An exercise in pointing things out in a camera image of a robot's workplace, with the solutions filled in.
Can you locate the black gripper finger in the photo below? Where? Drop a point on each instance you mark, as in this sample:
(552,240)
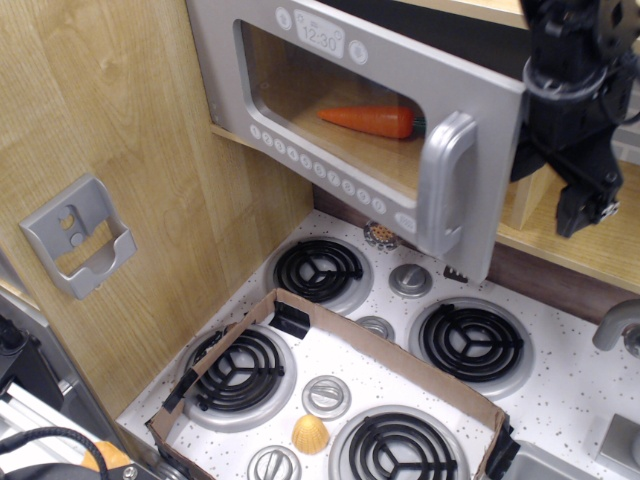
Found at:
(529,158)
(579,207)

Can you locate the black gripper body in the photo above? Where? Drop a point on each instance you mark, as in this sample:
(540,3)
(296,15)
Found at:
(574,108)

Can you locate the grey toy microwave door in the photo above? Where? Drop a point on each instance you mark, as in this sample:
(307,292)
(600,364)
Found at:
(269,66)

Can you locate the silver microwave door handle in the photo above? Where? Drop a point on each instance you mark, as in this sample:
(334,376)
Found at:
(444,147)

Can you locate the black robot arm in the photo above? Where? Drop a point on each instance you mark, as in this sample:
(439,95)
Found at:
(593,30)

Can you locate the grey toy faucet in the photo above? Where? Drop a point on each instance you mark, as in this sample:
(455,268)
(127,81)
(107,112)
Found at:
(622,320)

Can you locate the orange toy carrot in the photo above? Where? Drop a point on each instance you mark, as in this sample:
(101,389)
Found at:
(395,122)

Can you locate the hanging toy spatula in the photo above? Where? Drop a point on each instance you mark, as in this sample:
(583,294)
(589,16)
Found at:
(453,274)

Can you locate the hanging toy strainer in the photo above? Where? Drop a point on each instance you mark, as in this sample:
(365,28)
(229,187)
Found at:
(380,237)

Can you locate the back right black burner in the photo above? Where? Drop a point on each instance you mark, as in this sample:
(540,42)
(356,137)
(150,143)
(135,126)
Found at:
(471,343)

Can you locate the black burner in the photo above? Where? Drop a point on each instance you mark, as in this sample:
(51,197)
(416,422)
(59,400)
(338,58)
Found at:
(471,343)
(399,446)
(246,375)
(318,270)

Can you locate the back grey stove knob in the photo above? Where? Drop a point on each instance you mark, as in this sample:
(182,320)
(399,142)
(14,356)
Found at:
(410,281)

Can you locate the grey stove knob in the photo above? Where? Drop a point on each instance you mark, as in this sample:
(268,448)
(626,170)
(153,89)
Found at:
(326,397)
(410,281)
(274,462)

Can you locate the middle small grey knob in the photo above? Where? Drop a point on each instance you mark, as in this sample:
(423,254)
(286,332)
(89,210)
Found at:
(378,326)

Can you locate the back left black burner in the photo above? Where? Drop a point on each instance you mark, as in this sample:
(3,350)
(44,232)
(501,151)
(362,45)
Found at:
(318,270)

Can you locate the grey toy sink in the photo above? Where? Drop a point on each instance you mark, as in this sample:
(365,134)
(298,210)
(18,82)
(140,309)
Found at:
(615,455)

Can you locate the brown cardboard fence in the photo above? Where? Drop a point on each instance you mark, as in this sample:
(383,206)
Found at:
(300,316)

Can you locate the front right black burner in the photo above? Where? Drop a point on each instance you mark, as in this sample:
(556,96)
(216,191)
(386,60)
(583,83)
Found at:
(399,446)

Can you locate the centre grey stove knob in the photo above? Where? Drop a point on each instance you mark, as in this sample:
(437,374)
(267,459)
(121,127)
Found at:
(326,397)

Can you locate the front left black burner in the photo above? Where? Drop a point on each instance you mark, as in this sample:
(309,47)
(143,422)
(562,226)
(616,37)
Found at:
(246,375)

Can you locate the yellow ridged toy shell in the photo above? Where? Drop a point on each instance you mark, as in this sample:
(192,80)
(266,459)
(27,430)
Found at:
(310,436)

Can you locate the front grey stove knob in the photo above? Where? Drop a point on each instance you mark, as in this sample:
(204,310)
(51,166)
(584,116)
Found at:
(274,462)

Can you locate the orange toy at bottom left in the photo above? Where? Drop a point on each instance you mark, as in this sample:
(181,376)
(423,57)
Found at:
(112,456)

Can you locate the grey wall phone holder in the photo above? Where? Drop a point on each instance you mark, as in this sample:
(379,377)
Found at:
(66,222)

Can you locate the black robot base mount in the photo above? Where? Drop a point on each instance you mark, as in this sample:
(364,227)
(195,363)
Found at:
(23,363)

